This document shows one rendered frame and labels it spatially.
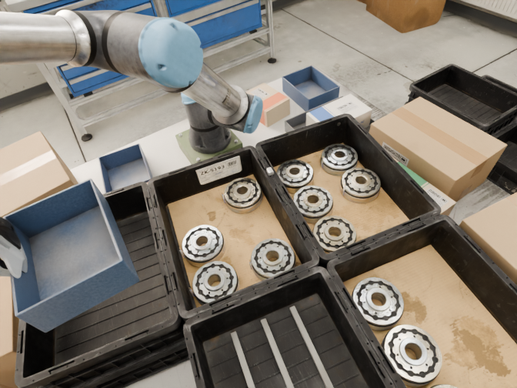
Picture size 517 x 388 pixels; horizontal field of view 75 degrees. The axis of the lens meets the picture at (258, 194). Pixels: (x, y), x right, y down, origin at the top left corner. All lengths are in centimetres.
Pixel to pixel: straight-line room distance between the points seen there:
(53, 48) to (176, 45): 20
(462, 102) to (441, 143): 88
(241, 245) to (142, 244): 26
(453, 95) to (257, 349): 161
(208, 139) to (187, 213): 32
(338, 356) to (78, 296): 48
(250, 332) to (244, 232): 25
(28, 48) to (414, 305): 85
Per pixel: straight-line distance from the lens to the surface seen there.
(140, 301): 86
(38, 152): 125
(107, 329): 86
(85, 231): 69
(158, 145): 138
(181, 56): 68
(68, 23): 73
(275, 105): 133
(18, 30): 67
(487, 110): 196
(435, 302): 84
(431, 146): 109
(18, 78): 355
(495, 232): 89
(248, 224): 88
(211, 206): 94
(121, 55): 71
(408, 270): 85
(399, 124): 114
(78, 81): 264
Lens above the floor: 156
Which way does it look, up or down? 50 degrees down
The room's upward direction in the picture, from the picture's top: 8 degrees counter-clockwise
